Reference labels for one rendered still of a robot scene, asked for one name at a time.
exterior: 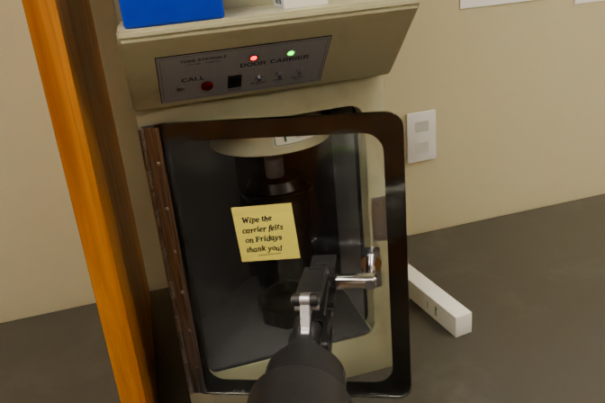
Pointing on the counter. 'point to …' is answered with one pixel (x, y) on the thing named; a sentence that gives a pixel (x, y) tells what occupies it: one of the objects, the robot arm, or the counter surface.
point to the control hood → (236, 35)
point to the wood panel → (90, 158)
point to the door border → (175, 271)
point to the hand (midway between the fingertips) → (322, 281)
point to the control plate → (308, 48)
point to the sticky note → (266, 232)
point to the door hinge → (164, 248)
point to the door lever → (369, 263)
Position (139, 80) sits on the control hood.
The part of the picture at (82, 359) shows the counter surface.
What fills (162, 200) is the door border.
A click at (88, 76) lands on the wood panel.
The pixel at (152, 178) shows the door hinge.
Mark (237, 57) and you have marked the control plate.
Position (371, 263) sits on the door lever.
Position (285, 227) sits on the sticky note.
